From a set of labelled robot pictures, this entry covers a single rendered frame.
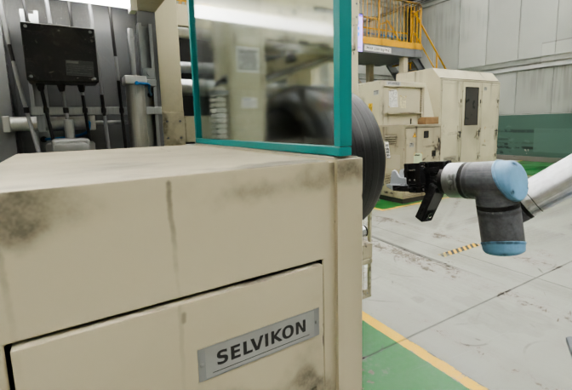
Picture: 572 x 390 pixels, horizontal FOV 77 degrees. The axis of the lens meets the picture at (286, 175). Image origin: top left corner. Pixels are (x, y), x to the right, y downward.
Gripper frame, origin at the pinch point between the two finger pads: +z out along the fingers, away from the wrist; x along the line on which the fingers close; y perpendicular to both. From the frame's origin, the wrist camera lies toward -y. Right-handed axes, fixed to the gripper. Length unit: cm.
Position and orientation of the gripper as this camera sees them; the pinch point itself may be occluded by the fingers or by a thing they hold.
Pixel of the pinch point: (391, 187)
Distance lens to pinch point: 115.0
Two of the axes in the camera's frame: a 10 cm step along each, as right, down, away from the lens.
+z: -5.2, 0.2, 8.5
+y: -0.9, -10.0, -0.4
